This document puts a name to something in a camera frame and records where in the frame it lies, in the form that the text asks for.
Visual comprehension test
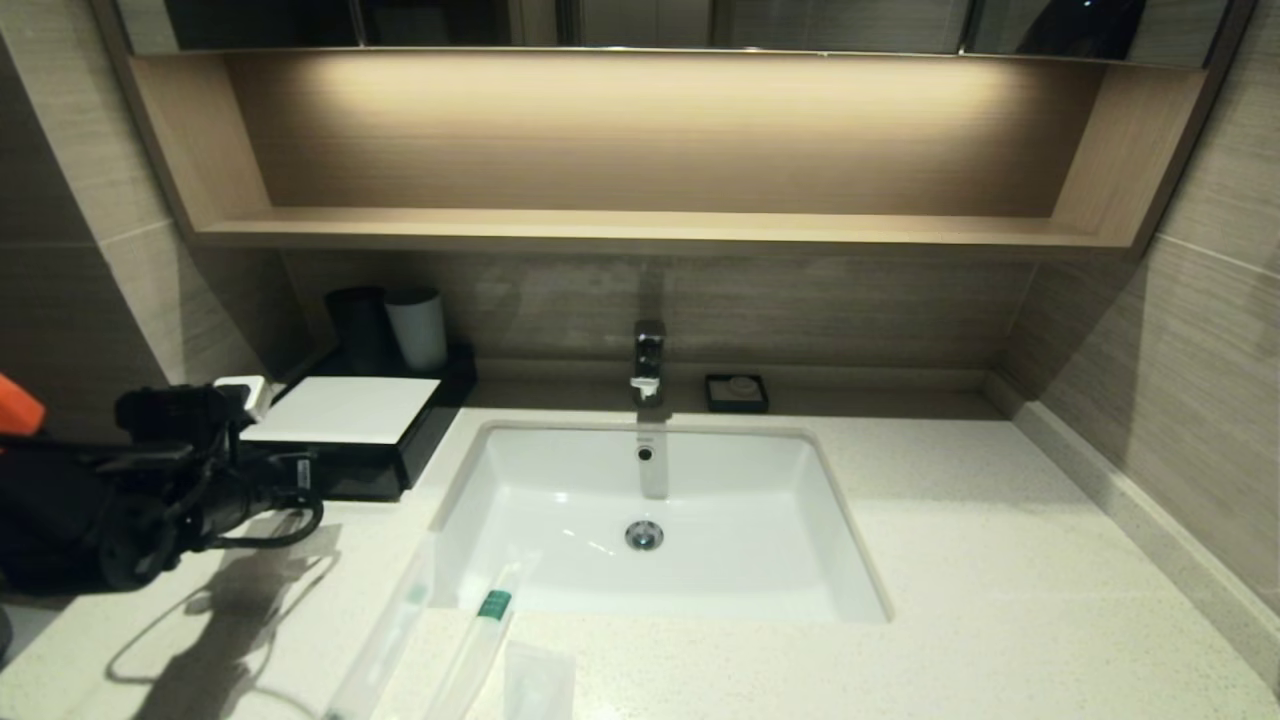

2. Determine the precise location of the black box drawer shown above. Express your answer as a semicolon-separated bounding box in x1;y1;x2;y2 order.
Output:
240;438;413;502

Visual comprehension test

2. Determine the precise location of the plain long white sachet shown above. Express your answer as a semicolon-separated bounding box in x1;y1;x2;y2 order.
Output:
325;535;441;720

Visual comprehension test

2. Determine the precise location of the black box housing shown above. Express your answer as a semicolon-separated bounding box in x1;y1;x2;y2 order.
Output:
262;345;479;493

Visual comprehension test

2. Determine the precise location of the white rectangular sheet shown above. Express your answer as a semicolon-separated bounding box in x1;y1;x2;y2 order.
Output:
240;377;443;446

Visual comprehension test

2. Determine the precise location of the black cup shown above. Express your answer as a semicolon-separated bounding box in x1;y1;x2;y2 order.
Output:
326;287;395;376

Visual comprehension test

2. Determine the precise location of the white cup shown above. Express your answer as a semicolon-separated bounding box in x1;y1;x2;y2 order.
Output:
385;289;450;372

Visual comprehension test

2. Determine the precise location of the long sachet with green label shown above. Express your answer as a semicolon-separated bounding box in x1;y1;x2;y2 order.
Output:
425;555;533;720

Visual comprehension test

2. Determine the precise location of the small crumpled white sachet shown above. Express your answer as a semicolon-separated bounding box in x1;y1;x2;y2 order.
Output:
503;640;578;720

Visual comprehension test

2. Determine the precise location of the chrome faucet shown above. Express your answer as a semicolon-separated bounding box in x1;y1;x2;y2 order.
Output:
630;320;668;408

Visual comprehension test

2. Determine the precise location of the white sink basin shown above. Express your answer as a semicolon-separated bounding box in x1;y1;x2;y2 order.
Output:
432;418;891;624

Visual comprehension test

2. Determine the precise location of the black soap dish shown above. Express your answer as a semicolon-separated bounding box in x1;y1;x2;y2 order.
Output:
704;374;770;414

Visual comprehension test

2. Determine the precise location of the mirror cabinet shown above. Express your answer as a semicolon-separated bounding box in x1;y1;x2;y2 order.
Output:
105;0;1236;63

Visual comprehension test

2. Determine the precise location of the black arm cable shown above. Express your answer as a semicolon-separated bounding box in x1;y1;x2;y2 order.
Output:
200;486;327;553

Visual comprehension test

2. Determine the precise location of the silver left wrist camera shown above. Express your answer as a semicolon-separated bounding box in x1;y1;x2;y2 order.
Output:
214;376;273;422

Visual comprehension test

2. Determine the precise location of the wooden wall shelf niche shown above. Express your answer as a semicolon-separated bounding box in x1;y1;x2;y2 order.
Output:
92;48;1256;261

